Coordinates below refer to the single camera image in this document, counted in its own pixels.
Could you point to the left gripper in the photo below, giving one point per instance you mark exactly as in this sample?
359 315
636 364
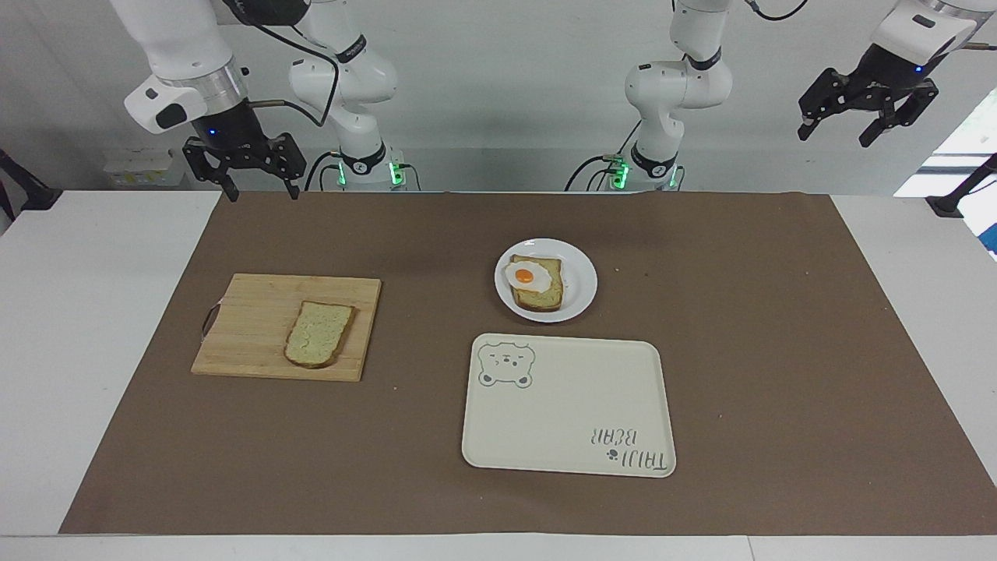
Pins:
894 66

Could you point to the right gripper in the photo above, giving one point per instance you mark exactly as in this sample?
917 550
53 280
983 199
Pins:
228 134

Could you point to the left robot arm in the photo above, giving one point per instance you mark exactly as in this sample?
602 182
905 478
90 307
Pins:
678 86

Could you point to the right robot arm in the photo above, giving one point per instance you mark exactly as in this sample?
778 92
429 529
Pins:
350 78

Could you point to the white round plate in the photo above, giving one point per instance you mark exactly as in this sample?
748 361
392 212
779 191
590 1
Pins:
576 300

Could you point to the white box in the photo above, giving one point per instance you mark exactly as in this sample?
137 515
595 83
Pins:
140 168

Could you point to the black stand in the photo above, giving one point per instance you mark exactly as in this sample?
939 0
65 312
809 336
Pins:
962 191
22 183

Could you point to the wooden cutting board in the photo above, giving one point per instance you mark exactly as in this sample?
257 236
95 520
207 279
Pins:
249 327

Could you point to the plain bread slice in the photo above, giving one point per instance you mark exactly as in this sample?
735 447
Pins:
318 335

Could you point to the fried egg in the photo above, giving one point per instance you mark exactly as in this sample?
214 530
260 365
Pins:
523 275

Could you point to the toasted bread slice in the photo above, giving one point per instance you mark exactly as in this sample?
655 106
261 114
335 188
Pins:
545 294

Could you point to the cream tray with bear print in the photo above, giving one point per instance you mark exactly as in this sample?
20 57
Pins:
568 413

